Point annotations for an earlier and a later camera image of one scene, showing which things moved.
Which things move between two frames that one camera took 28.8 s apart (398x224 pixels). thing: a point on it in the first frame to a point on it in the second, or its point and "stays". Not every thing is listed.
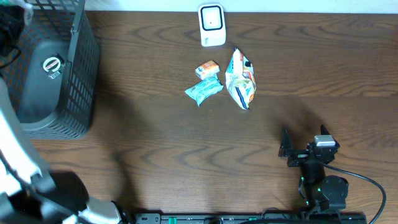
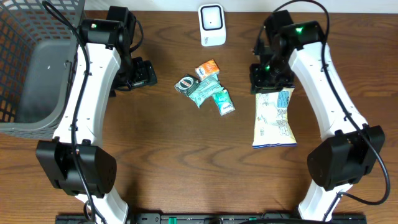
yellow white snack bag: x=240 y=78 to x=272 y=125
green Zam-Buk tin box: x=53 y=65 to x=186 y=84
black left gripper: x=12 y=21 to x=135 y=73
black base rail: x=254 y=218 stays
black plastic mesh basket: x=53 y=81 stays
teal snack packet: x=199 y=91 stays
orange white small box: x=208 y=70 stays
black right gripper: x=286 y=150 to x=261 y=84
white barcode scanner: x=212 y=24 stays
